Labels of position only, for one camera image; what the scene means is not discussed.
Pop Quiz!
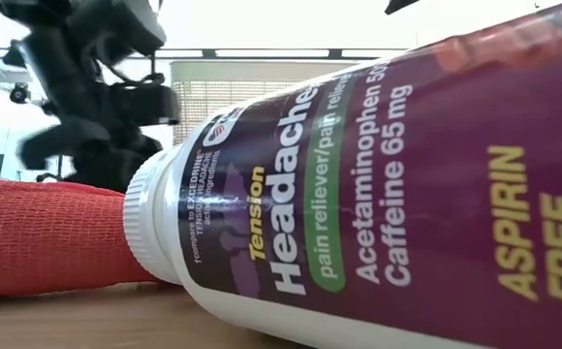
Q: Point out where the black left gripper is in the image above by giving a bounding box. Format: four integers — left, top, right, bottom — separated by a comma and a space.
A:
0, 0, 181, 194

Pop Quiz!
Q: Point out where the red mesh bandage roll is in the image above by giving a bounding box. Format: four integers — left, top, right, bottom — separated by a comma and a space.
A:
0, 179, 159, 299

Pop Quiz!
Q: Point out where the white pill bottle maroon label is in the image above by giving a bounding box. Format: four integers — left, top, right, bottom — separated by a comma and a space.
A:
122, 0, 562, 349

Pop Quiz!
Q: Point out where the white perforated plastic basket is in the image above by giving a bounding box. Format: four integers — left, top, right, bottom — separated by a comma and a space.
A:
170, 58, 384, 146

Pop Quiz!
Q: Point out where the black ceiling camera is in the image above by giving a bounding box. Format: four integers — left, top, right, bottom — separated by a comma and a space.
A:
9, 81, 31, 105

